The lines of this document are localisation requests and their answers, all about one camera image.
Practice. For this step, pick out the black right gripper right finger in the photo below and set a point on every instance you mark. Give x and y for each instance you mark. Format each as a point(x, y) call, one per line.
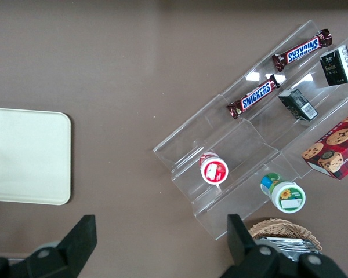
point(243, 246)

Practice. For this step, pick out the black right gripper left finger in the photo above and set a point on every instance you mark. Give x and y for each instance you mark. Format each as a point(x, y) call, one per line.
point(75, 240)

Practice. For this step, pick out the tall wicker basket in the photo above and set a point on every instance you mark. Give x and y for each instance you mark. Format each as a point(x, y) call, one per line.
point(278, 227)

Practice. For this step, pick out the beige rectangular tray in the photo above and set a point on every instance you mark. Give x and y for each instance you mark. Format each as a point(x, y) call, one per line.
point(26, 156)

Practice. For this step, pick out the stacked aluminium foil trays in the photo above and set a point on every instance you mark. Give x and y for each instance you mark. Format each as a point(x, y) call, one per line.
point(293, 246)

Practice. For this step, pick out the green lidded yogurt bottle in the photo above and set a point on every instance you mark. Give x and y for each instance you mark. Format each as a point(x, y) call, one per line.
point(287, 198)

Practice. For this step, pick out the red lidded yogurt bottle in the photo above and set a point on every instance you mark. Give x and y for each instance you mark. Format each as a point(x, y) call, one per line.
point(214, 171)

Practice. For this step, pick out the clear acrylic stepped shelf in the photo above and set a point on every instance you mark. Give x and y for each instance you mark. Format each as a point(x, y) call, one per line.
point(243, 139)

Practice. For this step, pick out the red tartan cookie box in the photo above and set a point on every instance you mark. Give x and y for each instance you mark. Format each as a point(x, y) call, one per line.
point(336, 150)

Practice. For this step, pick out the Snickers chocolate bar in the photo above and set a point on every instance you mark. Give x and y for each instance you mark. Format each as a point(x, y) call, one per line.
point(303, 49)
point(255, 95)

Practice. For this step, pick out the small dark green carton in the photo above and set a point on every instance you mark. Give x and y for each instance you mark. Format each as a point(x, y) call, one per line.
point(335, 68)
point(297, 104)

